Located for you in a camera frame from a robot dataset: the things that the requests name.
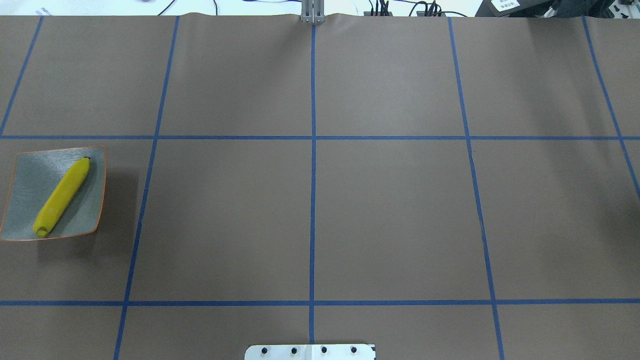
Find square blue ceramic plate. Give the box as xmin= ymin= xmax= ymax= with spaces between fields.
xmin=1 ymin=145 xmax=106 ymax=242

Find aluminium frame post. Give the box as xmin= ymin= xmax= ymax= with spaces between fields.
xmin=300 ymin=0 xmax=326 ymax=25

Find yellow banana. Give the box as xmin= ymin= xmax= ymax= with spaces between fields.
xmin=32 ymin=156 xmax=91 ymax=239

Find white camera mast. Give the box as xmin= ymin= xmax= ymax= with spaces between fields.
xmin=244 ymin=343 xmax=377 ymax=360

